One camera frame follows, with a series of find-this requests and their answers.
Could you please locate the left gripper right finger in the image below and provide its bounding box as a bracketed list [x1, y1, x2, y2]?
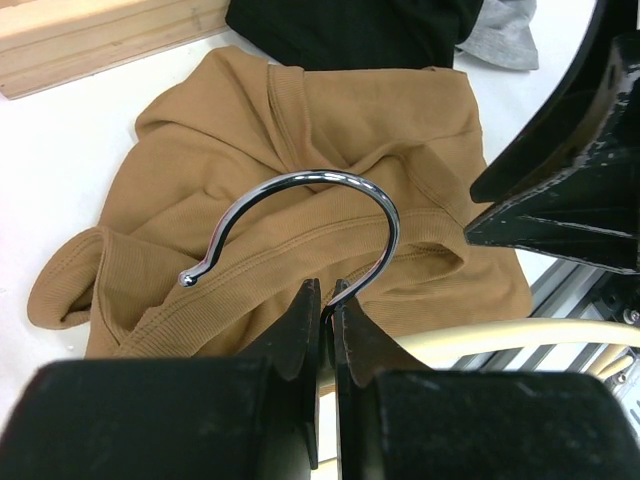
[331, 299, 639, 479]

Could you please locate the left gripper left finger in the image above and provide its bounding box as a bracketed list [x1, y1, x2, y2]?
[1, 280, 320, 479]

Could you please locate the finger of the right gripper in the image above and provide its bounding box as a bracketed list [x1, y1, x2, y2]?
[465, 34, 639, 274]

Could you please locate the cream hanger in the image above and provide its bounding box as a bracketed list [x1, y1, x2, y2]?
[178, 170, 639, 380]

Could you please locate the tan tank top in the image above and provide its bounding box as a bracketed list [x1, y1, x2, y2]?
[27, 47, 532, 358]

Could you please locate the grey tank top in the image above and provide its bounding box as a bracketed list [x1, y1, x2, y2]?
[456, 0, 539, 71]

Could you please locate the black tank top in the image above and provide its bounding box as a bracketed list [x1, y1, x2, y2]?
[226, 0, 483, 71]

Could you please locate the wooden clothes rack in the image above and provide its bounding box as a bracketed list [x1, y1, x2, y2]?
[1, 0, 229, 99]

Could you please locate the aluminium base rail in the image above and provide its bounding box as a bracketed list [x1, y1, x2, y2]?
[445, 261, 639, 372]

